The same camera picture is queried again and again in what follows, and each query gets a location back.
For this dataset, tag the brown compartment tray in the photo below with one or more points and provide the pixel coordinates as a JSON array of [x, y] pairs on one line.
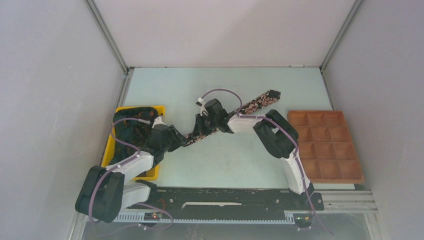
[[326, 148]]

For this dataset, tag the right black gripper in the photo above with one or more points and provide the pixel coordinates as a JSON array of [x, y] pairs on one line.
[[199, 126]]

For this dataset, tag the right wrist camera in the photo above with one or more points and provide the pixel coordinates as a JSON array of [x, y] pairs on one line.
[[215, 110]]

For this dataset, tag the pile of dark ties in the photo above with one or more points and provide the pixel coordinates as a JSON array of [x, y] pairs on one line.
[[131, 131]]

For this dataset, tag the aluminium frame rail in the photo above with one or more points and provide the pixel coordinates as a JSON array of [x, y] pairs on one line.
[[351, 202]]

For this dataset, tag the pink rose floral tie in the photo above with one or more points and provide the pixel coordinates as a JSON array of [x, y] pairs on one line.
[[266, 99]]

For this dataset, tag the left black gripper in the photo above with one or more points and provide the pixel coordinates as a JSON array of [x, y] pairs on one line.
[[177, 138]]

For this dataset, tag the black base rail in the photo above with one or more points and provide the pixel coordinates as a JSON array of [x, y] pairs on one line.
[[221, 214]]

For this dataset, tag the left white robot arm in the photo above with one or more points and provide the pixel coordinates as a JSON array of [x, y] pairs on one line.
[[106, 190]]

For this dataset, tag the yellow plastic bin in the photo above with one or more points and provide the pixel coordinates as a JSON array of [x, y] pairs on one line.
[[149, 175]]

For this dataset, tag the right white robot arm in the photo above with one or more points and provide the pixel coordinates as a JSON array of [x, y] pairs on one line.
[[279, 138]]

